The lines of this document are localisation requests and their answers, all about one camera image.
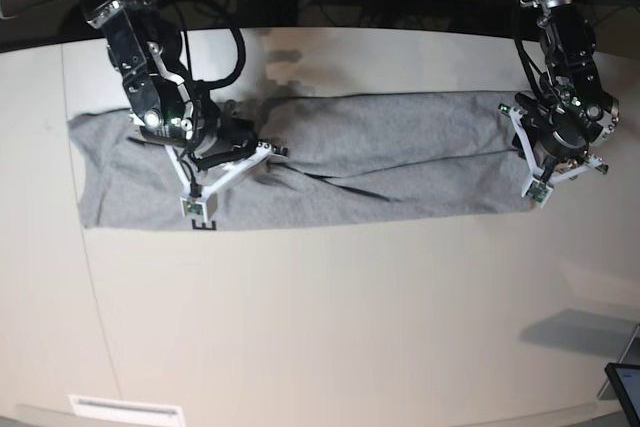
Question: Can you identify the tablet screen corner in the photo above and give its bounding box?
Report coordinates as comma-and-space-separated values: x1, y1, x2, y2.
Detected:
605, 363, 639, 427

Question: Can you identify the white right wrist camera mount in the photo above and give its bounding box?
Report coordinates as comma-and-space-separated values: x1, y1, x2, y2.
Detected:
164, 139, 289, 228

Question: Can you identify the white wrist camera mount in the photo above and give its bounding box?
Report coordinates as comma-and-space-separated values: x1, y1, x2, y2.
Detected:
499, 104, 609, 207
164, 139, 289, 228

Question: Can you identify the grey T-shirt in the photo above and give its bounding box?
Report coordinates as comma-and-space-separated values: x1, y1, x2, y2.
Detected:
68, 92, 531, 231

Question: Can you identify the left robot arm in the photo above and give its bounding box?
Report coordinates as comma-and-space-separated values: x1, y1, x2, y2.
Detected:
512, 0, 618, 169

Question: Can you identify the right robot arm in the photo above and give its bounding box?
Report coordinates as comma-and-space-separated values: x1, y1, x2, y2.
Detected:
79, 0, 259, 171

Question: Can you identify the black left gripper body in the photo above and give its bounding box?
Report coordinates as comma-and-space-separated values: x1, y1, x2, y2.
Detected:
514, 93, 589, 167

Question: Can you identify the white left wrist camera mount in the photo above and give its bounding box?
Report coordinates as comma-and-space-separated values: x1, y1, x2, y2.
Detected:
499, 104, 609, 207

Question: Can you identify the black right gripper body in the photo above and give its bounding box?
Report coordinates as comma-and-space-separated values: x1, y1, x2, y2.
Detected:
176, 100, 259, 172

